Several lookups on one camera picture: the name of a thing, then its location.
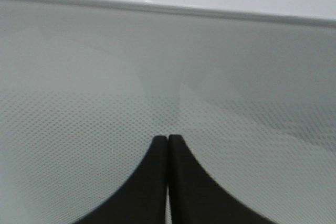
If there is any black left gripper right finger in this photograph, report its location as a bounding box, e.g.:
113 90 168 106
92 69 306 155
168 135 272 223

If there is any white microwave door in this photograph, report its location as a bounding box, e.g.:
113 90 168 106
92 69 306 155
1 0 335 223

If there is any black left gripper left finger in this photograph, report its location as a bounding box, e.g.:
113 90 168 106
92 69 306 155
76 135 168 223

